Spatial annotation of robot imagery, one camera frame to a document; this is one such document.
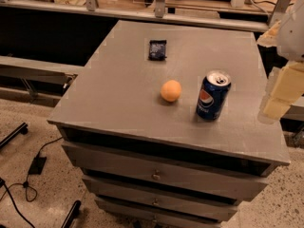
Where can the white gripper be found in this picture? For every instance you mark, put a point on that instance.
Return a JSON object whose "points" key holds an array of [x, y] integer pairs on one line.
{"points": [[292, 37]]}

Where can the blue pepsi can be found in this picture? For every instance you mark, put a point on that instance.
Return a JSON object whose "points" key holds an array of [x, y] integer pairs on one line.
{"points": [[212, 95]]}

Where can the dark blue rxbar wrapper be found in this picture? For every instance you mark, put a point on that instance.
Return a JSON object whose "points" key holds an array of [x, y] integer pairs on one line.
{"points": [[157, 50]]}

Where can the orange fruit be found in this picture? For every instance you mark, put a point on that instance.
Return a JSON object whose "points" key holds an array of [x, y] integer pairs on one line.
{"points": [[171, 91]]}

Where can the middle grey drawer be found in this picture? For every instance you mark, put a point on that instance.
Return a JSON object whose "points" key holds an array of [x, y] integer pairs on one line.
{"points": [[153, 197]]}

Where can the grey drawer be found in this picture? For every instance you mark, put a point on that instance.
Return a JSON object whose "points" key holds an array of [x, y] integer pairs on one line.
{"points": [[200, 178], [155, 215], [153, 197]]}

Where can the grey drawer cabinet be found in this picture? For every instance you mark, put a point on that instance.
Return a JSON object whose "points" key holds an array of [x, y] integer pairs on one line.
{"points": [[116, 102]]}

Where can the top grey drawer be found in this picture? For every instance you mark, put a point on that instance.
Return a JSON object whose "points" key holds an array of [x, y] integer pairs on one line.
{"points": [[200, 178]]}

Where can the bottom grey drawer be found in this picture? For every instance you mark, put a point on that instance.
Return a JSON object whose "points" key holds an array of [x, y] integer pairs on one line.
{"points": [[155, 215]]}

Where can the black bar on floor bottom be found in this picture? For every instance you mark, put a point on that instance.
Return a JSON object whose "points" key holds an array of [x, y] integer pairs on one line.
{"points": [[72, 214]]}

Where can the black bar on floor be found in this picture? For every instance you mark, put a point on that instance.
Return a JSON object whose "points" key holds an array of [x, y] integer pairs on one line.
{"points": [[21, 129], [72, 214]]}

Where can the black power adapter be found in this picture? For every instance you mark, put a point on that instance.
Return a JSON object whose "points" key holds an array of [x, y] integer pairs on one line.
{"points": [[37, 166]]}

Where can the grey side bench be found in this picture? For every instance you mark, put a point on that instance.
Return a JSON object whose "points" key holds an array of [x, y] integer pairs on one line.
{"points": [[27, 71]]}

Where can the black bar on floor left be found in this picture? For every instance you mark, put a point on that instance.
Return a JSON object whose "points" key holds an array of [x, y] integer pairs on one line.
{"points": [[21, 129]]}

